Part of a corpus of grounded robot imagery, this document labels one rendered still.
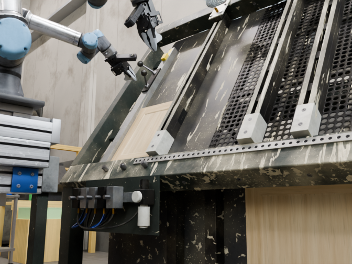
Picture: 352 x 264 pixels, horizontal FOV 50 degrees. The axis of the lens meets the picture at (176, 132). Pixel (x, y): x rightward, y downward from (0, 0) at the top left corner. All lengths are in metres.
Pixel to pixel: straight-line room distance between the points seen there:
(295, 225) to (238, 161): 0.33
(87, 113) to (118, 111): 4.74
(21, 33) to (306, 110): 0.96
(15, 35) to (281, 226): 1.14
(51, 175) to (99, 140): 0.40
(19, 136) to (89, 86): 5.88
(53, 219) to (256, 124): 4.31
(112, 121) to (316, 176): 1.40
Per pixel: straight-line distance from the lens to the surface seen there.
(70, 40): 2.01
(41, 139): 1.42
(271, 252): 1.55
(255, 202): 1.56
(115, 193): 1.60
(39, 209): 1.99
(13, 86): 1.42
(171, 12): 5.99
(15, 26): 1.33
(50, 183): 1.98
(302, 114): 1.33
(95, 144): 2.22
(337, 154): 1.20
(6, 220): 8.05
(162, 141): 1.69
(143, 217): 1.53
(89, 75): 7.30
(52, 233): 5.45
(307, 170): 1.23
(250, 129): 1.40
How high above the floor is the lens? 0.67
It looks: 12 degrees up
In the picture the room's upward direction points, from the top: straight up
